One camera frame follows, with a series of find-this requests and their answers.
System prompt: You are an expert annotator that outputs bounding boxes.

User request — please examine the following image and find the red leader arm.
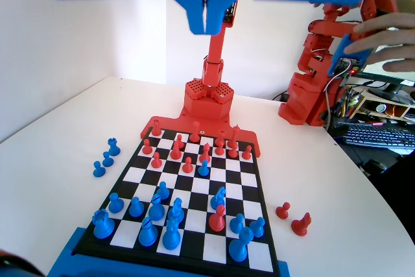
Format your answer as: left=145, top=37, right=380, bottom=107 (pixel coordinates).
left=278, top=0, right=399, bottom=128

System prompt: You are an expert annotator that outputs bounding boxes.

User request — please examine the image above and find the red chess bishop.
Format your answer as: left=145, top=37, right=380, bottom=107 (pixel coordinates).
left=199, top=143, right=212, bottom=163
left=208, top=204, right=226, bottom=233

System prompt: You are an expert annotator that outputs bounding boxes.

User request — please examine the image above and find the blue circuit board case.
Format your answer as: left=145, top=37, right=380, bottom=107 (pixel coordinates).
left=326, top=32, right=374, bottom=78

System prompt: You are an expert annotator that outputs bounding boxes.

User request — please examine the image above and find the red chess queen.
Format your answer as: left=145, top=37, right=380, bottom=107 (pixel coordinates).
left=189, top=121, right=201, bottom=143

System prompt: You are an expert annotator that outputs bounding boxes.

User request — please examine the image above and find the red chess king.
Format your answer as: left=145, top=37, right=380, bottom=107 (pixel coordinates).
left=228, top=124, right=241, bottom=148

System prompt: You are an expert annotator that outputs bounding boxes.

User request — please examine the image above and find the blue chess knight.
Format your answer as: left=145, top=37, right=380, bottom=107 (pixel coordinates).
left=167, top=197, right=185, bottom=223
left=209, top=186, right=227, bottom=211

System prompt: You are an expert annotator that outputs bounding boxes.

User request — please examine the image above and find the black and white chess board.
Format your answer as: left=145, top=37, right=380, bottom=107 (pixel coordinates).
left=73, top=126, right=281, bottom=274

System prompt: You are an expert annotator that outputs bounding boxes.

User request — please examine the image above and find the blue chess queen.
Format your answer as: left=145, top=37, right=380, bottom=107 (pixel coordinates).
left=161, top=217, right=182, bottom=251

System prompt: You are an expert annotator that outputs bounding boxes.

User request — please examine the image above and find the blue board mounting plate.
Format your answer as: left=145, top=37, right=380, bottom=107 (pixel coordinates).
left=47, top=226, right=291, bottom=277

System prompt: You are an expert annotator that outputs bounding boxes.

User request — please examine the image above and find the person's hand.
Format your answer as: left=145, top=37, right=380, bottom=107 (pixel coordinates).
left=343, top=10, right=415, bottom=73

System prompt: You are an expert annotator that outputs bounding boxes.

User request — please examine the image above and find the computer monitor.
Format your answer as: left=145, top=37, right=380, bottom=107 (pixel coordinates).
left=356, top=48, right=415, bottom=96

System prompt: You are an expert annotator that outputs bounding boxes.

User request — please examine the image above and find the black computer keyboard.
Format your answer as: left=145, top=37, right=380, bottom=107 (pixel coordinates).
left=333, top=121, right=415, bottom=156

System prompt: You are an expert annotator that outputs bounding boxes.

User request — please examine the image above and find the wooden desk organiser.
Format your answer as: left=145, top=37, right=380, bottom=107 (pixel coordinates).
left=351, top=85, right=414, bottom=121

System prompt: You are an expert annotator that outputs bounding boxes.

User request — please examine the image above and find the black computer mouse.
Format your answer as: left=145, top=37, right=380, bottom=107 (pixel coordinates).
left=361, top=158, right=388, bottom=176

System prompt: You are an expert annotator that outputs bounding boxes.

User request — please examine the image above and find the black camera module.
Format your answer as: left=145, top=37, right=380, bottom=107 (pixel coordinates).
left=223, top=0, right=240, bottom=27

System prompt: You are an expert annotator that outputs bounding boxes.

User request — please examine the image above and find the bundle of jumper wires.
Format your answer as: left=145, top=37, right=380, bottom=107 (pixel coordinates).
left=335, top=85, right=359, bottom=119

